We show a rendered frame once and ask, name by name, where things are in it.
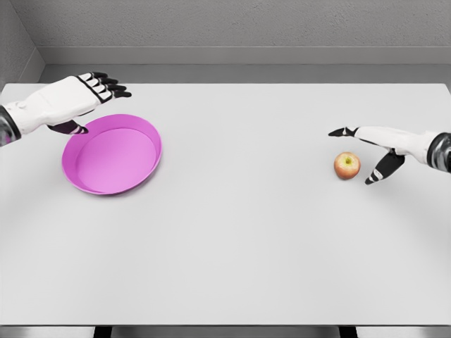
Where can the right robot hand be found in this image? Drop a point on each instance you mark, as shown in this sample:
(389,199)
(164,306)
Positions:
(382,139)

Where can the red yellow apple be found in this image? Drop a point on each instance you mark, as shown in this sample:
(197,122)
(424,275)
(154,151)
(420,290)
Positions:
(347,165)

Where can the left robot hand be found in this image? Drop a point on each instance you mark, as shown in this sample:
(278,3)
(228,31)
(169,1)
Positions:
(70,96)

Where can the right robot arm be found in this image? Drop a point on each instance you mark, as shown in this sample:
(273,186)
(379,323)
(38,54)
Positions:
(435,149)

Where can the pink round plate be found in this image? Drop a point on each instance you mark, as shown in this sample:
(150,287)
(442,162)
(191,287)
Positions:
(112,155)

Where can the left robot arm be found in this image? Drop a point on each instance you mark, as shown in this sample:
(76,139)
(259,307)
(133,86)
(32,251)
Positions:
(17,118)

